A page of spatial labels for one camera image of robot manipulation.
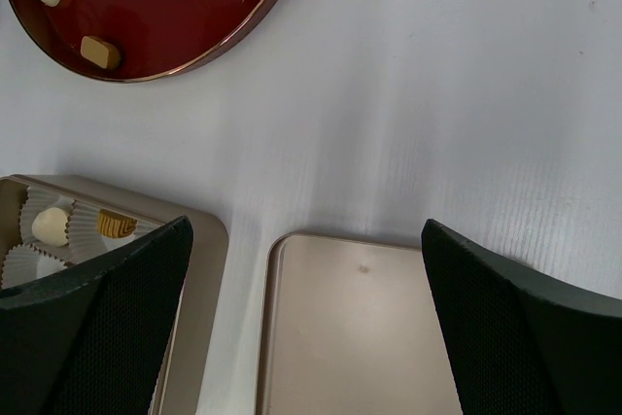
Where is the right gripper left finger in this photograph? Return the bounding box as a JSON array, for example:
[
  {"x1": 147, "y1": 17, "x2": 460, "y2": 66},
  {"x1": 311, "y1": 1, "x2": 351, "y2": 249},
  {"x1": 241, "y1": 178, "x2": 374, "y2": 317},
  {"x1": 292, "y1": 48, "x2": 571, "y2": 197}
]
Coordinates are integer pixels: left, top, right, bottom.
[{"x1": 1, "y1": 216, "x2": 193, "y2": 414}]

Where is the tan block chocolate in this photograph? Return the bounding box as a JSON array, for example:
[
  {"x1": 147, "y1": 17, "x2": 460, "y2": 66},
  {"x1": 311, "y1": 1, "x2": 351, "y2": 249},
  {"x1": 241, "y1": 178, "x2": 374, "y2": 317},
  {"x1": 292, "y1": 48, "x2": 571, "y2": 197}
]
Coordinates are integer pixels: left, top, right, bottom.
[{"x1": 80, "y1": 36, "x2": 121, "y2": 70}]

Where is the gold tin box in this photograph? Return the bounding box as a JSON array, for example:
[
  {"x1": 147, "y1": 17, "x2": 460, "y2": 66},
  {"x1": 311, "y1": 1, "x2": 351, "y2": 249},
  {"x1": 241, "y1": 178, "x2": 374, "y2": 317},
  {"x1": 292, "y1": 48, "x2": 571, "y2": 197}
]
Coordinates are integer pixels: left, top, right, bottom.
[{"x1": 1, "y1": 175, "x2": 228, "y2": 414}]

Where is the caramel brown chocolate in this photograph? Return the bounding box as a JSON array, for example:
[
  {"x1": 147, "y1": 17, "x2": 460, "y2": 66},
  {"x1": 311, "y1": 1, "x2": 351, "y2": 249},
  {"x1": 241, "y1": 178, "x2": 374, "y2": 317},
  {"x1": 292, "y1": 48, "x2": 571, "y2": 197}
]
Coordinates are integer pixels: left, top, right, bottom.
[{"x1": 96, "y1": 209, "x2": 137, "y2": 239}]

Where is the gold tin lid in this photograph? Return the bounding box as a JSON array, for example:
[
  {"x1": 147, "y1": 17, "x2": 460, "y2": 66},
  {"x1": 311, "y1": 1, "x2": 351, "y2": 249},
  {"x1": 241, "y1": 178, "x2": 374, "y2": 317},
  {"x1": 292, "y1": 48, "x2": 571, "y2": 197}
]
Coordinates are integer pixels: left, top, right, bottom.
[{"x1": 255, "y1": 233, "x2": 461, "y2": 414}]

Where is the red round tray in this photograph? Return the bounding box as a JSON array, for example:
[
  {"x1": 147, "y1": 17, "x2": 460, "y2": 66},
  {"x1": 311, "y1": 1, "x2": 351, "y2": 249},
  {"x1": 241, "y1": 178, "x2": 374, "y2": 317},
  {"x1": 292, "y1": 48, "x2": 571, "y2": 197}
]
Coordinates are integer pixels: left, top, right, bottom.
[{"x1": 9, "y1": 0, "x2": 278, "y2": 83}]

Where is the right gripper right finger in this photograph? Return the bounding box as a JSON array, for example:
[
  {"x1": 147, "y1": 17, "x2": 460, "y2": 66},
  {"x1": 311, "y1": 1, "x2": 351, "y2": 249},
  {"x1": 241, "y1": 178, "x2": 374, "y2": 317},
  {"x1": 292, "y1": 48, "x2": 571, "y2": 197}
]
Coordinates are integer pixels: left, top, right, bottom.
[{"x1": 421, "y1": 219, "x2": 621, "y2": 414}]

